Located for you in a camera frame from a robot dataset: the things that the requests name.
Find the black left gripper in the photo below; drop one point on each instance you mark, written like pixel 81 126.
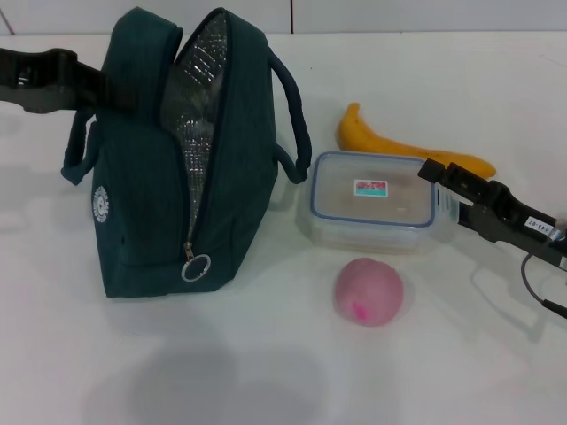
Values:
pixel 40 71

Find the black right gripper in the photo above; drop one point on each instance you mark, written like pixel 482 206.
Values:
pixel 500 212

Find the clear food container blue seal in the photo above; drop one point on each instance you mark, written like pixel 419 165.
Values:
pixel 372 208

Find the yellow banana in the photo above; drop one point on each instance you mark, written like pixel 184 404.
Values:
pixel 354 133

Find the pink peach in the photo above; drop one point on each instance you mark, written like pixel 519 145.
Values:
pixel 372 290

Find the dark teal insulated lunch bag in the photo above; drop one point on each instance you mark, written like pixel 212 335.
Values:
pixel 248 177

